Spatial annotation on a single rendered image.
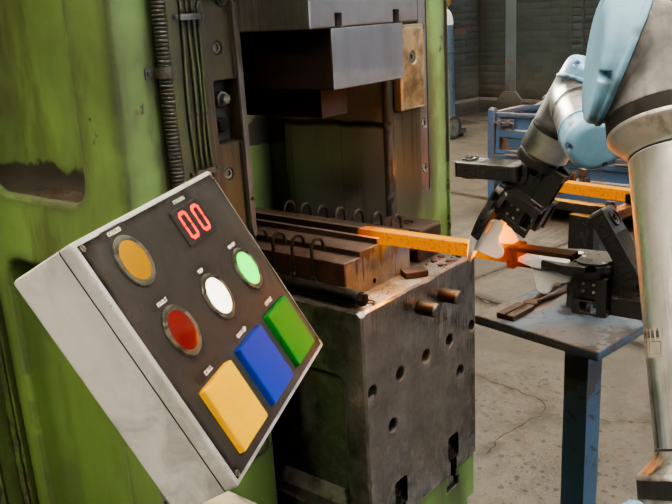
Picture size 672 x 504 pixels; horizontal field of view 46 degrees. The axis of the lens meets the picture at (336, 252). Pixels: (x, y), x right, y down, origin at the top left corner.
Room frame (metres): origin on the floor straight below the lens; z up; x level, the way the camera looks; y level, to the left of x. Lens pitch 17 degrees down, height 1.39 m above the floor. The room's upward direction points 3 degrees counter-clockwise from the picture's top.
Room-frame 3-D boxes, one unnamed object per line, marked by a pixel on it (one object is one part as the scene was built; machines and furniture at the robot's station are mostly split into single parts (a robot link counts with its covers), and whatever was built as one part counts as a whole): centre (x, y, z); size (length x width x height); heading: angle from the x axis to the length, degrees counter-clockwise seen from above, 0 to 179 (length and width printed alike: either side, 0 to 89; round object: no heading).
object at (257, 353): (0.84, 0.09, 1.01); 0.07 x 0.05 x 0.07; 166
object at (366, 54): (1.49, 0.09, 1.32); 0.42 x 0.20 x 0.10; 51
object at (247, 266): (0.95, 0.11, 1.09); 0.05 x 0.03 x 0.04; 141
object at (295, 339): (0.94, 0.07, 1.01); 0.07 x 0.05 x 0.07; 166
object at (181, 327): (0.75, 0.16, 1.09); 0.05 x 0.03 x 0.04; 141
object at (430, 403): (1.54, 0.06, 0.69); 0.56 x 0.38 x 0.45; 51
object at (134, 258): (0.76, 0.20, 1.16); 0.05 x 0.03 x 0.04; 141
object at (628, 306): (1.11, -0.41, 0.98); 0.12 x 0.08 x 0.09; 51
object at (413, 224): (1.53, -0.14, 0.95); 0.12 x 0.08 x 0.06; 51
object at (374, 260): (1.49, 0.09, 0.96); 0.42 x 0.20 x 0.09; 51
